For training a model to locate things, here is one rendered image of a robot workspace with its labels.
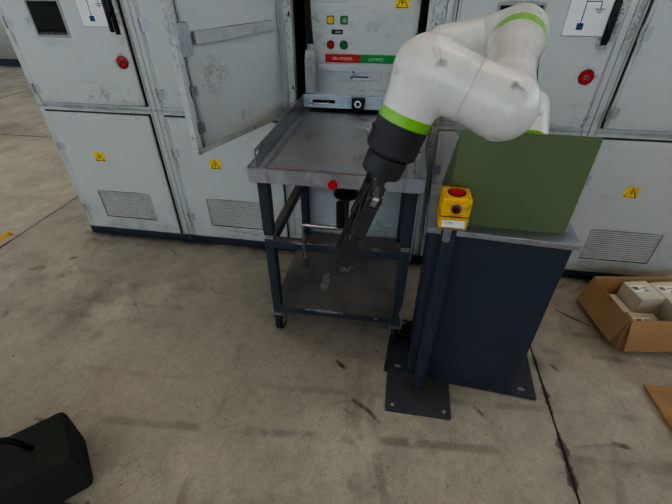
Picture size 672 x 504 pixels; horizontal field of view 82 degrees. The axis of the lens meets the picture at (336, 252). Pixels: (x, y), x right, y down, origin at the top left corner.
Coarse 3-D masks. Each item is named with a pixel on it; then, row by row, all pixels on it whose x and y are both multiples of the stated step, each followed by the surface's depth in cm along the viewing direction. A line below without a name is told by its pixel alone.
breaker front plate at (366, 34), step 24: (312, 0) 165; (360, 0) 162; (384, 0) 161; (312, 24) 170; (336, 24) 169; (360, 24) 167; (384, 24) 166; (408, 24) 164; (336, 48) 174; (360, 48) 173; (384, 48) 171; (336, 72) 180; (360, 72) 178; (384, 72) 177; (384, 96) 183
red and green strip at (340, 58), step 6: (330, 54) 176; (336, 54) 175; (342, 54) 175; (348, 54) 175; (354, 54) 174; (330, 60) 177; (336, 60) 177; (342, 60) 177; (348, 60) 176; (354, 60) 176; (360, 60) 175; (366, 60) 175; (372, 60) 175; (378, 60) 174; (384, 60) 174; (390, 60) 173
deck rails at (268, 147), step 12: (300, 108) 186; (288, 120) 168; (300, 120) 178; (276, 132) 153; (288, 132) 164; (264, 144) 140; (276, 144) 152; (264, 156) 142; (264, 168) 134; (408, 168) 133
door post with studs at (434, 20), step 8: (432, 0) 155; (440, 0) 154; (432, 8) 157; (440, 8) 156; (432, 16) 158; (440, 16) 157; (432, 24) 159; (440, 24) 159; (416, 208) 209; (416, 216) 212
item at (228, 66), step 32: (160, 0) 118; (192, 0) 128; (224, 0) 140; (256, 0) 153; (192, 32) 131; (224, 32) 142; (256, 32) 156; (192, 64) 135; (224, 64) 148; (256, 64) 164; (192, 96) 136; (224, 96) 153; (256, 96) 169; (288, 96) 185; (192, 128) 140; (224, 128) 157; (256, 128) 171
